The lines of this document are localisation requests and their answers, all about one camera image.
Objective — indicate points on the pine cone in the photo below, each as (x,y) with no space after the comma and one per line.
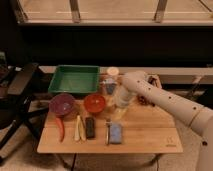
(143,100)

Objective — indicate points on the black small clip object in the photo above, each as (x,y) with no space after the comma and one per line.
(152,81)

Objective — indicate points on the black chair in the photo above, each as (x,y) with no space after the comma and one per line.
(14,108)

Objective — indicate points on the white lidded cup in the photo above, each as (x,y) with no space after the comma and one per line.
(113,72)

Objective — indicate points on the wooden folding table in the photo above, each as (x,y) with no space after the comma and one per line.
(145,129)

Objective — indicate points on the dark brown rectangular block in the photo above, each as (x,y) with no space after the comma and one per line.
(90,127)

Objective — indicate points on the cream banana peel toy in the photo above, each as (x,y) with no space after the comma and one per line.
(79,130)

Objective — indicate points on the red bowl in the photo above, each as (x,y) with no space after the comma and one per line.
(94,103)

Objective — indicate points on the metal fork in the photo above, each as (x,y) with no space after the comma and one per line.
(107,130)

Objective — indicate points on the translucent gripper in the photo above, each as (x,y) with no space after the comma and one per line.
(118,112)

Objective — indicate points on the blue sponge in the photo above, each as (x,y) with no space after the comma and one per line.
(115,133)

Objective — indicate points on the red chili pepper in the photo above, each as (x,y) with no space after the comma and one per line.
(60,125)

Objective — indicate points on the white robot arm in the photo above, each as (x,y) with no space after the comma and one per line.
(194,115)

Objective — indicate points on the purple bowl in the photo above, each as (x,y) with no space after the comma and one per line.
(62,104)

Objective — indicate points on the green plastic tray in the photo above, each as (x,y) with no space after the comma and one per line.
(75,79)

